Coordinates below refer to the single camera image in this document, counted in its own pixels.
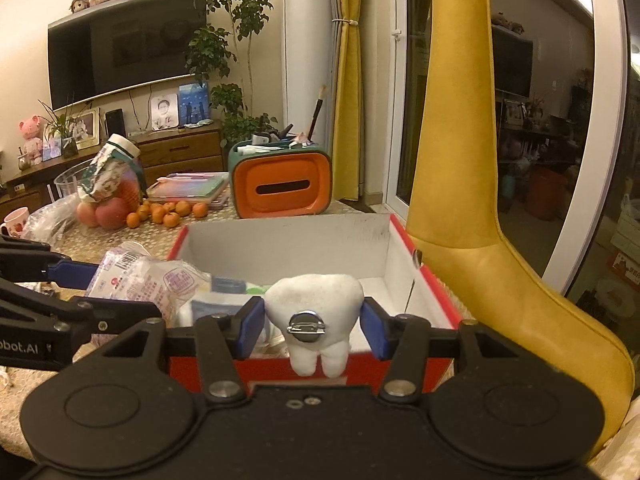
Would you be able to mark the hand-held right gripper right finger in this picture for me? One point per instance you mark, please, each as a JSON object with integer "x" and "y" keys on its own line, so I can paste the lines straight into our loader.
{"x": 372, "y": 330}

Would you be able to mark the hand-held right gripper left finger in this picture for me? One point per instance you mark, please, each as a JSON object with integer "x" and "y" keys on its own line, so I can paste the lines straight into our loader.
{"x": 252, "y": 327}

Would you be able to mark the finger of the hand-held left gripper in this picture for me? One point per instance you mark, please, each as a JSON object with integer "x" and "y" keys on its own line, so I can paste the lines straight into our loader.
{"x": 125, "y": 312}
{"x": 75, "y": 273}

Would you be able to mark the clear plastic packet pink print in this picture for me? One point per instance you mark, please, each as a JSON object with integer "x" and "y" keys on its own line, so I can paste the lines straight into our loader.
{"x": 150, "y": 280}

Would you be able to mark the white tooth plush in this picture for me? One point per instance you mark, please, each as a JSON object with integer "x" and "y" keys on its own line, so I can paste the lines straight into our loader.
{"x": 310, "y": 300}

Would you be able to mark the red cardboard box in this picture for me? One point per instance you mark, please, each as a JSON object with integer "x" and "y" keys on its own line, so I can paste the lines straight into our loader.
{"x": 300, "y": 245}

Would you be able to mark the desktop with gold lace cloth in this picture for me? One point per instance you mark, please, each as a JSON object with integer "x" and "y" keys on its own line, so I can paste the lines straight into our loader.
{"x": 125, "y": 237}

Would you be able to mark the crumpled clear plastic bag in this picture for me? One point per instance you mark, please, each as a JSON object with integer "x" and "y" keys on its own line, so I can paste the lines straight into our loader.
{"x": 52, "y": 220}

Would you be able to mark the red apple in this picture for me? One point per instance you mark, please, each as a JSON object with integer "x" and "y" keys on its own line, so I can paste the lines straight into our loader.
{"x": 86, "y": 213}
{"x": 112, "y": 213}

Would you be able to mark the pink printed mug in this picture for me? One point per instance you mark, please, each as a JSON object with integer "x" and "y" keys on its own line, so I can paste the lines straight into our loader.
{"x": 14, "y": 221}

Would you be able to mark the glass fruit bowl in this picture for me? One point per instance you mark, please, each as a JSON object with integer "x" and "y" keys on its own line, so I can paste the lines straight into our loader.
{"x": 67, "y": 182}

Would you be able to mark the orange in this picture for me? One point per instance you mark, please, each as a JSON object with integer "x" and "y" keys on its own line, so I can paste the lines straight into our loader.
{"x": 129, "y": 187}

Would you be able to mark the pile of tangerines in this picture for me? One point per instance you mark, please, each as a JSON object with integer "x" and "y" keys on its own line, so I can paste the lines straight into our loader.
{"x": 167, "y": 214}

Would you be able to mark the printed snack bag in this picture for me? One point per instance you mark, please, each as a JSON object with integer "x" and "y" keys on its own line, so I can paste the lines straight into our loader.
{"x": 107, "y": 170}

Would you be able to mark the stack of flat books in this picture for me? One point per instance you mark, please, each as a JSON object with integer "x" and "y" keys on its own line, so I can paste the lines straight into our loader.
{"x": 187, "y": 189}

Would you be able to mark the potted grass plant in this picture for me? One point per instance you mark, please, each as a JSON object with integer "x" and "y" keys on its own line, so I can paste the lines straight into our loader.
{"x": 62, "y": 132}

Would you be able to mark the pink bear plush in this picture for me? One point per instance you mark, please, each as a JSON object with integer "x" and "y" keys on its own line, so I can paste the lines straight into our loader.
{"x": 31, "y": 137}

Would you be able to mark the orange teal tissue box organizer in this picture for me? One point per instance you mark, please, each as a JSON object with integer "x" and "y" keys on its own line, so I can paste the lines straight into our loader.
{"x": 280, "y": 185}

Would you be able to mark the wooden television cabinet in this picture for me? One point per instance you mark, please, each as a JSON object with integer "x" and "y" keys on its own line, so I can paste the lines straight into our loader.
{"x": 180, "y": 150}

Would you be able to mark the portrait photo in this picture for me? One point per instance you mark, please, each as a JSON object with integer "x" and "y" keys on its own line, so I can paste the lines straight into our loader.
{"x": 164, "y": 111}

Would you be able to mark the blue picture card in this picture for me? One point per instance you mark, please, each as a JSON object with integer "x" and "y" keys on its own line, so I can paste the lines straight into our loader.
{"x": 192, "y": 104}

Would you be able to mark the yellow giraffe plush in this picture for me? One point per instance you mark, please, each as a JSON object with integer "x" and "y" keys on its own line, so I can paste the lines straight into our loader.
{"x": 450, "y": 110}

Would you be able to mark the flat screen television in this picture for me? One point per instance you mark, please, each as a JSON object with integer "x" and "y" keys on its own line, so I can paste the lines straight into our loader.
{"x": 125, "y": 45}

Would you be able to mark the yellow curtain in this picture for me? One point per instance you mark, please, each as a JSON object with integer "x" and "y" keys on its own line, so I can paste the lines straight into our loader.
{"x": 347, "y": 85}

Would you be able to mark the brown plush doll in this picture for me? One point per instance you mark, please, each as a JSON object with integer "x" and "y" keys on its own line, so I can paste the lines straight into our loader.
{"x": 79, "y": 4}

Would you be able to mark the white standing air conditioner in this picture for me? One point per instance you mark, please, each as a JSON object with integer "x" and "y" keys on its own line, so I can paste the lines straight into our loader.
{"x": 307, "y": 50}

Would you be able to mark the glass balcony door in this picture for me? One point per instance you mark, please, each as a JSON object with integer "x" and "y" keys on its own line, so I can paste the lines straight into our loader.
{"x": 540, "y": 85}

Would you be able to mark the tall leafy houseplant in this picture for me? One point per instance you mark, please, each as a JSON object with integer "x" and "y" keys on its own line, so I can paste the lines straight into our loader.
{"x": 230, "y": 20}

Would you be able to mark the wooden photo frame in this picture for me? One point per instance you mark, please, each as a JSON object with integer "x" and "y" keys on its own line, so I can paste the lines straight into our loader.
{"x": 86, "y": 127}

